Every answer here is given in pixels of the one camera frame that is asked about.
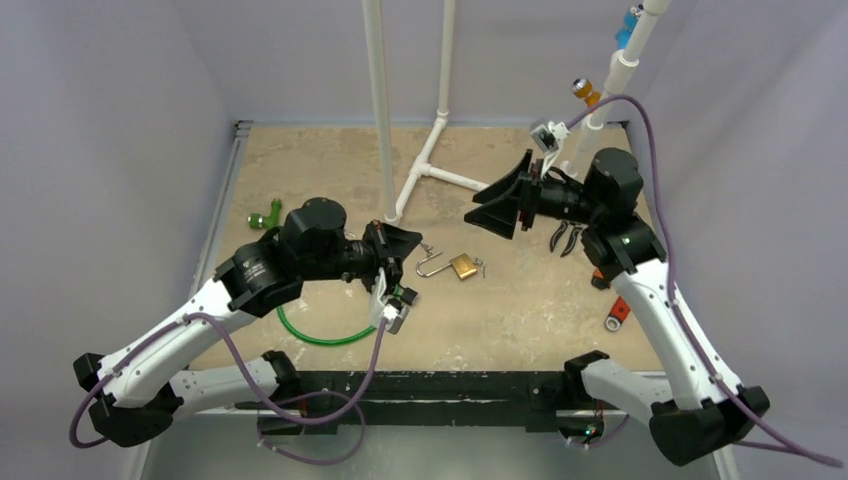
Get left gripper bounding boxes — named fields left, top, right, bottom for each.
left=301, top=219, right=422, bottom=300

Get green cable lock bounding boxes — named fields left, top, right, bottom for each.
left=272, top=287, right=377, bottom=348

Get brass padlock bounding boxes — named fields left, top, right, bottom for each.
left=415, top=252, right=480, bottom=281

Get padlock key set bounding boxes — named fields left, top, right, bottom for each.
left=472, top=257, right=487, bottom=278

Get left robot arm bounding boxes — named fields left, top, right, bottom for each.
left=69, top=197, right=422, bottom=449

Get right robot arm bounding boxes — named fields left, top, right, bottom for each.
left=464, top=147, right=770, bottom=466

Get black pliers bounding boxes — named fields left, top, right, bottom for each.
left=548, top=220, right=584, bottom=258

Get orange bit holder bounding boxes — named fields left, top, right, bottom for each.
left=590, top=269, right=610, bottom=291

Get orange valve fitting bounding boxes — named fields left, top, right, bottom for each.
left=571, top=77, right=602, bottom=110

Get green pipe fitting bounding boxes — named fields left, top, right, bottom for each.
left=246, top=198, right=283, bottom=230

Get adjustable wrench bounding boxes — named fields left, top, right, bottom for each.
left=604, top=296, right=631, bottom=332

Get blue valve fitting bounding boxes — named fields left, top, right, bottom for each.
left=615, top=3, right=644, bottom=50

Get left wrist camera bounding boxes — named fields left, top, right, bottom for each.
left=368, top=267, right=411, bottom=334

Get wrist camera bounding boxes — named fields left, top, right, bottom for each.
left=368, top=267, right=411, bottom=334
left=529, top=120, right=570, bottom=177

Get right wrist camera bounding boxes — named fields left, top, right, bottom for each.
left=529, top=120, right=570, bottom=177

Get white pvc pipe frame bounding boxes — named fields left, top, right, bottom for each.
left=338, top=1, right=693, bottom=224

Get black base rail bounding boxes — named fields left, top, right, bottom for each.
left=236, top=370, right=625, bottom=437

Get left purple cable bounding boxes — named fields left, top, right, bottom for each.
left=68, top=312, right=389, bottom=450

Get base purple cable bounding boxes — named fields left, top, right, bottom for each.
left=256, top=387, right=368, bottom=465

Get aluminium frame rail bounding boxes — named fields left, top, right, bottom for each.
left=189, top=120, right=254, bottom=297

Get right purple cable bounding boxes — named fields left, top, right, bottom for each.
left=566, top=94, right=844, bottom=469

